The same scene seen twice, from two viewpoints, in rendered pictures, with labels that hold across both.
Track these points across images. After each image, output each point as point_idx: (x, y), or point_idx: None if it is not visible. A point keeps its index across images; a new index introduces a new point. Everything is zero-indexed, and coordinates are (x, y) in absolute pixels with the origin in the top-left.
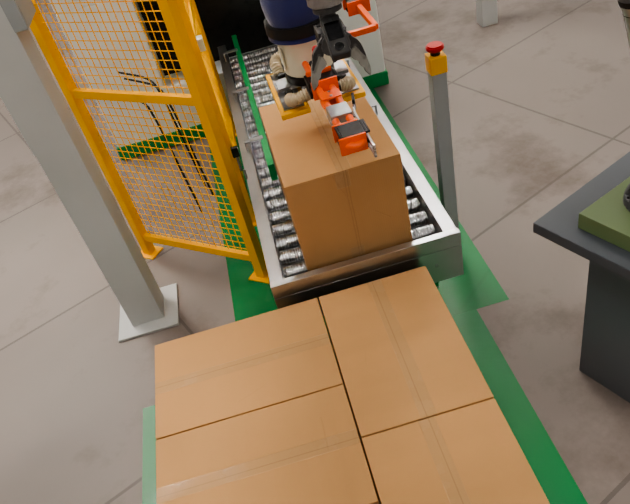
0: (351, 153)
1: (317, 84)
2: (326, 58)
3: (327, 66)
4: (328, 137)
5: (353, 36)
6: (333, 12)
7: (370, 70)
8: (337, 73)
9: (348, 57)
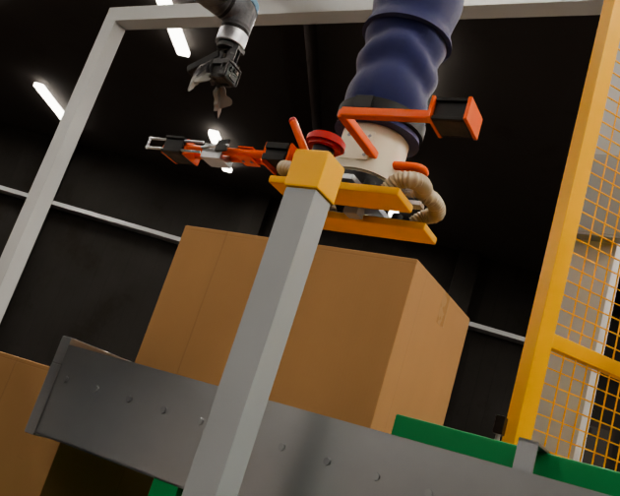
0: (170, 159)
1: (214, 110)
2: (335, 157)
3: (293, 145)
4: None
5: (207, 64)
6: (217, 49)
7: (188, 87)
8: (272, 142)
9: (188, 72)
